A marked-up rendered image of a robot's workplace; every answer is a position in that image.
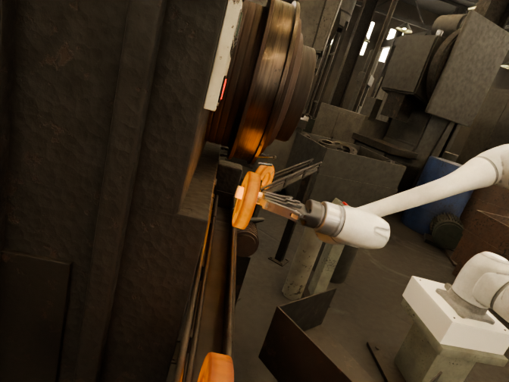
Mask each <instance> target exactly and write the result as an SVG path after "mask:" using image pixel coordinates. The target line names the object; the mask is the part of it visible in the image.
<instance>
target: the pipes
mask: <svg viewBox="0 0 509 382"><path fill-rule="evenodd" d="M397 2H398V0H392V3H391V6H390V9H389V12H388V14H387V16H386V20H385V22H384V24H383V28H382V30H381V33H380V35H379V38H378V41H377V43H376V47H375V49H374V51H373V55H372V57H371V59H370V63H369V65H368V68H367V71H366V73H365V76H364V79H363V82H362V84H361V87H360V89H359V92H358V95H357V98H356V100H355V103H354V106H353V109H352V110H351V111H353V112H356V111H357V109H358V106H359V103H360V100H361V97H362V95H363V93H364V89H365V87H366V85H367V81H368V79H369V76H370V73H371V71H372V69H373V66H374V63H375V60H376V57H377V55H378V53H379V49H380V47H381V45H382V42H383V39H384V36H385V34H386V31H387V29H388V26H389V23H390V20H391V18H392V15H393V12H394V10H395V6H396V5H397Z"/></svg>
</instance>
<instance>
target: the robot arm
mask: <svg viewBox="0 0 509 382"><path fill-rule="evenodd" d="M492 185H496V186H500V187H504V188H506V189H509V144H505V145H502V146H497V147H495V148H493V149H490V150H487V151H485V152H482V153H480V154H479V155H477V156H476V157H474V158H472V159H470V160H469V161H468V162H467V163H465V164H464V165H462V166H461V167H460V168H458V169H457V170H456V171H454V172H452V173H450V174H449V175H447V176H444V177H442V178H440V179H438V180H434V181H432V182H429V183H426V184H423V185H421V186H417V187H415V188H413V189H409V190H406V191H404V192H402V193H398V194H395V195H393V196H390V197H387V198H384V199H380V200H379V201H376V202H372V203H370V204H367V205H363V206H361V207H357V208H352V207H350V206H348V205H345V206H341V205H336V204H333V203H330V202H317V201H314V200H312V199H309V200H307V201H306V203H304V204H302V203H301V202H300V201H298V200H292V199H293V197H292V196H284V195H280V194H276V193H270V192H266V191H263V192H262V193H260V192H259V194H258V200H257V202H256V204H259V205H261V206H263V207H262V208H263V209H265V210H268V211H271V212H273V213H275V214H279V215H281V216H283V217H285V218H288V219H290V220H292V221H294V222H298V219H301V224H302V225H303V226H306V227H310V228H313V229H314V232H315V233H316V236H317V238H318V239H319V240H321V241H323V242H325V243H328V244H332V245H342V244H345V245H348V246H353V247H356V248H364V249H380V248H382V247H384V246H385V245H386V244H387V242H388V240H389V237H390V226H389V224H388V223H387V222H386V221H385V220H383V219H382V218H381V217H383V216H386V215H388V214H393V213H396V212H399V211H404V210H406V209H409V208H414V207H417V206H420V205H425V204H427V203H431V202H434V201H438V200H440V199H444V198H447V197H449V196H453V195H457V194H459V193H463V192H466V191H470V190H473V189H479V188H484V187H488V186H492ZM444 287H445V288H446V290H442V289H439V288H437V289H436V292H437V293H438V294H439V295H440V296H441V297H442V298H443V299H444V300H445V301H446V302H447V303H448V304H449V305H450V306H451V307H452V308H453V309H454V310H455V311H456V313H457V315H458V316H460V317H461V318H469V319H472V320H476V321H482V322H486V323H489V324H492V325H493V324H494V323H495V321H494V320H493V319H492V318H491V317H490V316H489V315H488V314H487V313H486V312H487V311H488V309H489V308H490V309H492V310H494V311H495V312H496V313H497V314H499V315H500V316H501V317H502V318H503V319H504V320H506V321H507V322H508V323H509V261H508V260H507V259H506V258H503V257H501V256H500V255H496V254H495V253H492V252H481V253H479V254H476V255H475V256H473V257H472V258H471V259H470V260H469V261H468V262H467V263H466V264H465V265H464V266H463V267H462V269H461V271H460V272H459V274H458V276H457V277H456V279H455V281H454V283H453V285H451V284H449V283H446V284H445V285H444Z"/></svg>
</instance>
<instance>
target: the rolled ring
mask: <svg viewBox="0 0 509 382"><path fill-rule="evenodd" d="M197 382H234V369H233V360H232V358H231V357H230V356H228V355H223V354H219V353H215V352H209V353H208V354H207V355H206V357H205V360H204V362H203V364H202V367H201V370H200V374H199V376H198V381H197Z"/></svg>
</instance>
